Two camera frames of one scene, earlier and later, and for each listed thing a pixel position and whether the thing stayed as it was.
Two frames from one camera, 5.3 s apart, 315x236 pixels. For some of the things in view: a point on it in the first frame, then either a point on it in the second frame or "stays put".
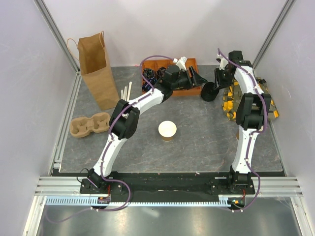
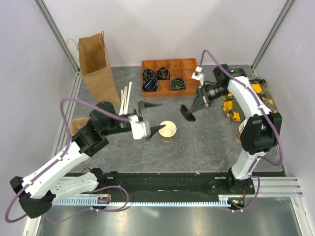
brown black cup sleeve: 161,72 stays put
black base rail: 167,186 stays put
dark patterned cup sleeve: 148,73 stays put
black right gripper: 217,79 to 197,105
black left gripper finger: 200,80 to 154,129
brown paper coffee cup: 167,130 stays put
